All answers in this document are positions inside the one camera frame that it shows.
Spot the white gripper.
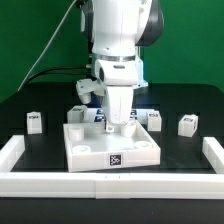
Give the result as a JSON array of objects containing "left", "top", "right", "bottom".
[{"left": 95, "top": 59, "right": 138, "bottom": 132}]

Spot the white square tabletop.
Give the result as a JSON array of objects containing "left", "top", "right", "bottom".
[{"left": 63, "top": 120, "right": 161, "bottom": 172}]

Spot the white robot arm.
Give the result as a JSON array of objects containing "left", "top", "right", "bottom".
[{"left": 76, "top": 0, "right": 164, "bottom": 132}]

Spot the tag marker sheet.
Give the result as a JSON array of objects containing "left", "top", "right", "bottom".
[{"left": 84, "top": 108, "right": 147, "bottom": 124}]

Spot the white U-shaped fence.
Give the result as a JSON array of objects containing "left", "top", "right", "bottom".
[{"left": 0, "top": 135, "right": 224, "bottom": 199}]

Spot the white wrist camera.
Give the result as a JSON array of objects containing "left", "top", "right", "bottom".
[{"left": 76, "top": 79, "right": 105, "bottom": 104}]

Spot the black cable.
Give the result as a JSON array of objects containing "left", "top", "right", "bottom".
[{"left": 19, "top": 66, "right": 94, "bottom": 91}]

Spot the white cable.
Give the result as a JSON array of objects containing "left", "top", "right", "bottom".
[{"left": 17, "top": 0, "right": 78, "bottom": 92}]

